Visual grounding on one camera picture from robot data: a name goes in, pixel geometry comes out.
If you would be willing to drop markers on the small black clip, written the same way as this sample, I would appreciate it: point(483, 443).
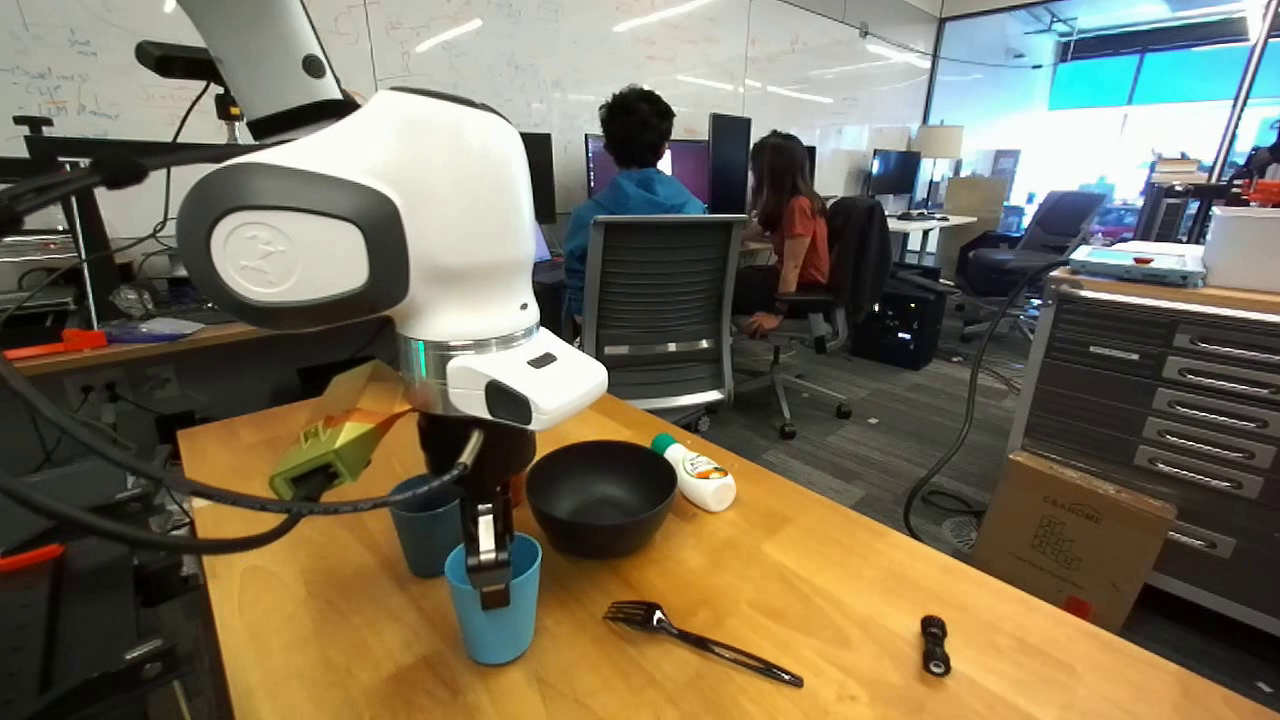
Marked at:
point(934, 655)

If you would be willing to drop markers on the person in blue hoodie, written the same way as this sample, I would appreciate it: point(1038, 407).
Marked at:
point(639, 130)

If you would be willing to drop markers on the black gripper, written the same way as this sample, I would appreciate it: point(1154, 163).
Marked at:
point(472, 459)

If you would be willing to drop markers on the black plastic spoon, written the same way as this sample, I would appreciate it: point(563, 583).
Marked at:
point(655, 619)

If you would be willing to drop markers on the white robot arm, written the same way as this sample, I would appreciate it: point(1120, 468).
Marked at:
point(407, 207)

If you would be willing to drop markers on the light blue plastic cup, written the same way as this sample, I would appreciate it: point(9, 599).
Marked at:
point(496, 635)

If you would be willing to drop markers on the white bottle green cap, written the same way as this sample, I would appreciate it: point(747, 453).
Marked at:
point(704, 483)

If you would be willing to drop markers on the grey drawer cabinet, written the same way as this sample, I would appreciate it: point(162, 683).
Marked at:
point(1175, 392)

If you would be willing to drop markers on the grey mesh office chair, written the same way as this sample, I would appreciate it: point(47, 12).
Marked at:
point(657, 304)

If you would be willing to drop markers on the dark teal plastic cup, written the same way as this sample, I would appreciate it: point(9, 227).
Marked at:
point(424, 527)

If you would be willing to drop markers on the person in red shirt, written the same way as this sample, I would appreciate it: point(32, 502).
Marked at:
point(794, 220)

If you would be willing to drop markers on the cardboard box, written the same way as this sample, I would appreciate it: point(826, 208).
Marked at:
point(1068, 538)

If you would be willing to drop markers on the black bowl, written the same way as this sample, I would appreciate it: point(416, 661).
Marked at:
point(602, 497)

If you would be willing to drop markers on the black office chair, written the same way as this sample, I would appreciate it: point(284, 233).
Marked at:
point(999, 264)

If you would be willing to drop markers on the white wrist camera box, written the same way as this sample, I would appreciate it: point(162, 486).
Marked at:
point(520, 381)

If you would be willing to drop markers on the black camera on stand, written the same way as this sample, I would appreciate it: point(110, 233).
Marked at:
point(178, 63)

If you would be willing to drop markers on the green yellow connector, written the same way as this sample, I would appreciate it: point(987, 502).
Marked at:
point(333, 450)

